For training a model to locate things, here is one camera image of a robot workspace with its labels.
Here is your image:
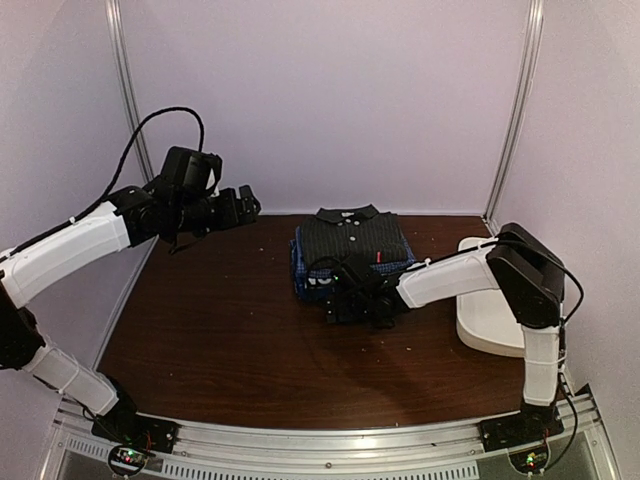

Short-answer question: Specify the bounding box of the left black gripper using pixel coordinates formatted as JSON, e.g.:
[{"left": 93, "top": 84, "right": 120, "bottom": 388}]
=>
[{"left": 172, "top": 185, "right": 260, "bottom": 238}]

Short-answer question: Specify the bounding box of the dark blue printed shirt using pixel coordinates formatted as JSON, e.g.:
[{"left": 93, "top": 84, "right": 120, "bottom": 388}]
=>
[{"left": 291, "top": 244, "right": 344, "bottom": 303}]

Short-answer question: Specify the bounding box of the dark striped long sleeve shirt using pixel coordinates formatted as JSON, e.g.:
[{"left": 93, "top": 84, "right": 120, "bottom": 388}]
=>
[{"left": 295, "top": 204, "right": 415, "bottom": 268}]

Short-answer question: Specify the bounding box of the blue checked shirt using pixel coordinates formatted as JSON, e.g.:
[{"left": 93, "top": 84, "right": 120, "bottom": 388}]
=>
[{"left": 289, "top": 239, "right": 417, "bottom": 280}]

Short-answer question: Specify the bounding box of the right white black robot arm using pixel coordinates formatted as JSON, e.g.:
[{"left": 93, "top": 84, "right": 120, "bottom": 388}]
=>
[{"left": 325, "top": 223, "right": 568, "bottom": 442}]

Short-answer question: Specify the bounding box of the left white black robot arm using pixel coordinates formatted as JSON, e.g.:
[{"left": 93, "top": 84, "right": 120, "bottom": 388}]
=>
[{"left": 1, "top": 147, "right": 261, "bottom": 444}]

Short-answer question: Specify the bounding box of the white plastic bin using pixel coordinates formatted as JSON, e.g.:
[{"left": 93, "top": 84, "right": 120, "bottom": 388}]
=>
[{"left": 455, "top": 237, "right": 526, "bottom": 358}]

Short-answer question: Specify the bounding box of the right circuit board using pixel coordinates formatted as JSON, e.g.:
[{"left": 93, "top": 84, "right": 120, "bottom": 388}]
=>
[{"left": 509, "top": 447, "right": 550, "bottom": 475}]

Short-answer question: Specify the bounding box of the circuit board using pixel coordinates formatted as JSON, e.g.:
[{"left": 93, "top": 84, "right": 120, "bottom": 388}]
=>
[
  {"left": 509, "top": 447, "right": 550, "bottom": 475},
  {"left": 107, "top": 445, "right": 152, "bottom": 476}
]

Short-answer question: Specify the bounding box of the left circuit board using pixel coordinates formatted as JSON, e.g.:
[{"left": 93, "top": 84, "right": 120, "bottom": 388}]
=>
[{"left": 107, "top": 445, "right": 152, "bottom": 476}]

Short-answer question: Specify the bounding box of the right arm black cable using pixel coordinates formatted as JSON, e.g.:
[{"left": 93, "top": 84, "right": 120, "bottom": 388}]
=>
[{"left": 304, "top": 255, "right": 361, "bottom": 291}]

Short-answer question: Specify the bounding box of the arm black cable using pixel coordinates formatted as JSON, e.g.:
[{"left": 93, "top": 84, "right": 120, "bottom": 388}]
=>
[
  {"left": 67, "top": 106, "right": 207, "bottom": 226},
  {"left": 304, "top": 255, "right": 361, "bottom": 291}
]

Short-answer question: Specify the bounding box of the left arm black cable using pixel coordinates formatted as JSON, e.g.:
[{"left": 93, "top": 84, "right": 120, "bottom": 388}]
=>
[{"left": 67, "top": 106, "right": 207, "bottom": 226}]

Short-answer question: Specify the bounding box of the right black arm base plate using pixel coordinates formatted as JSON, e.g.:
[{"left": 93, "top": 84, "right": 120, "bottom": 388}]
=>
[{"left": 479, "top": 407, "right": 564, "bottom": 452}]

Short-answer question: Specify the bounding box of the right aluminium frame post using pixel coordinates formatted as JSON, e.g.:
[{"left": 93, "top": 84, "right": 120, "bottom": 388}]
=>
[{"left": 483, "top": 0, "right": 545, "bottom": 232}]

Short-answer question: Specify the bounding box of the aluminium frame post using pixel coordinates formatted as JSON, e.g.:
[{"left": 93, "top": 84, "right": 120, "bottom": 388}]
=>
[
  {"left": 104, "top": 0, "right": 154, "bottom": 182},
  {"left": 483, "top": 0, "right": 545, "bottom": 232}
]

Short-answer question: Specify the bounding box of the left aluminium frame post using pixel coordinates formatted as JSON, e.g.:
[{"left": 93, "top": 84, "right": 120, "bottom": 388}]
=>
[{"left": 104, "top": 0, "right": 154, "bottom": 182}]

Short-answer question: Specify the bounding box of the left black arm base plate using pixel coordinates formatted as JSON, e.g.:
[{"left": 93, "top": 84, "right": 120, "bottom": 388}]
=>
[{"left": 91, "top": 413, "right": 178, "bottom": 454}]

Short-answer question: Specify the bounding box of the front aluminium rail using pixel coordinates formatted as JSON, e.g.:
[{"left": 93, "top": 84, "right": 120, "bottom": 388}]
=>
[{"left": 49, "top": 384, "right": 624, "bottom": 480}]

